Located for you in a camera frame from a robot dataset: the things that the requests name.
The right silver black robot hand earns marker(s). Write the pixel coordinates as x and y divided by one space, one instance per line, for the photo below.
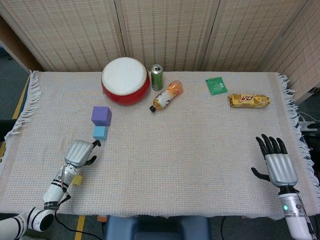
281 170

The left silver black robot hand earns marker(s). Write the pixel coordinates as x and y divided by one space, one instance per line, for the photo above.
77 153

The small yellow foam cube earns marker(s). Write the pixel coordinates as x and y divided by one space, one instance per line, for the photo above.
79 180

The blue cube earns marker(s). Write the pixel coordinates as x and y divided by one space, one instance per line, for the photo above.
100 133

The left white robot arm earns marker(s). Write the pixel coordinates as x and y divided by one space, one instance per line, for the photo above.
53 190

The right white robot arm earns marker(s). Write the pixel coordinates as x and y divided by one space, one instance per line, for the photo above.
296 217

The large purple foam cube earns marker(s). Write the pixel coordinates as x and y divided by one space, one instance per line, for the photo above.
100 115

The black equipment box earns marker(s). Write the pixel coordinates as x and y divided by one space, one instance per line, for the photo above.
314 135

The small orange object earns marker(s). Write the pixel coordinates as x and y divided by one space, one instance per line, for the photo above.
102 218

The yellow biscuit pack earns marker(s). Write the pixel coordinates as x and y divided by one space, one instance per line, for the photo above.
248 101

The red drum with white skin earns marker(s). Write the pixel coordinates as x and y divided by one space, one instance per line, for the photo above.
125 80

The white woven fringed tablecloth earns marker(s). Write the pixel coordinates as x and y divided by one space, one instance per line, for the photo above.
175 162

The orange juice bottle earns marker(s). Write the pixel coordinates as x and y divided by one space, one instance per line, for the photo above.
166 96

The green sachet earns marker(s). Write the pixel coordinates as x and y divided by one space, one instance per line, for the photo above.
216 86

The green drink can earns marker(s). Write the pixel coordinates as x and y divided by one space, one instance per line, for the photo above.
157 80

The woven bamboo screen panel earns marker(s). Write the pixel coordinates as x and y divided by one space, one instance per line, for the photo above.
250 32
167 32
300 62
62 32

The brown wooden board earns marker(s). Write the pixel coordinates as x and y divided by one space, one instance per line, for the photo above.
15 45

